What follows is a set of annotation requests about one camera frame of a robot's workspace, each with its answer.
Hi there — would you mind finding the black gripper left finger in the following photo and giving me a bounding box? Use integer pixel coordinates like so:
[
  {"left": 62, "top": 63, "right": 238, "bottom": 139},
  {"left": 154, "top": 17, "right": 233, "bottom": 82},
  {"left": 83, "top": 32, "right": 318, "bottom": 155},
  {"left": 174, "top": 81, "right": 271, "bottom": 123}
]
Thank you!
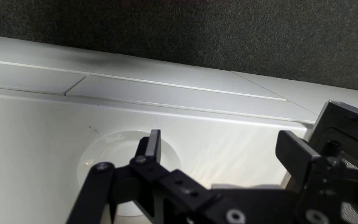
[{"left": 66, "top": 128, "right": 220, "bottom": 224}]

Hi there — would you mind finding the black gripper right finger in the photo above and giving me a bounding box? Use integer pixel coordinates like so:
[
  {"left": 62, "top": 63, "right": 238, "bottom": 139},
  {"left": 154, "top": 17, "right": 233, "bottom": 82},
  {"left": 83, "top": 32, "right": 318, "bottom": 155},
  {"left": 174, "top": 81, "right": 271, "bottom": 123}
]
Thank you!
[{"left": 276, "top": 129, "right": 358, "bottom": 224}]

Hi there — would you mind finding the white drawer front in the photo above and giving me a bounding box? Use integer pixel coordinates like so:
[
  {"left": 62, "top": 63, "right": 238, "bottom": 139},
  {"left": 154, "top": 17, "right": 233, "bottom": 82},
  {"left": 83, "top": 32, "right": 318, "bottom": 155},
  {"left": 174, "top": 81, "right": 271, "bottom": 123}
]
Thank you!
[
  {"left": 63, "top": 73, "right": 313, "bottom": 124},
  {"left": 0, "top": 57, "right": 92, "bottom": 97}
]

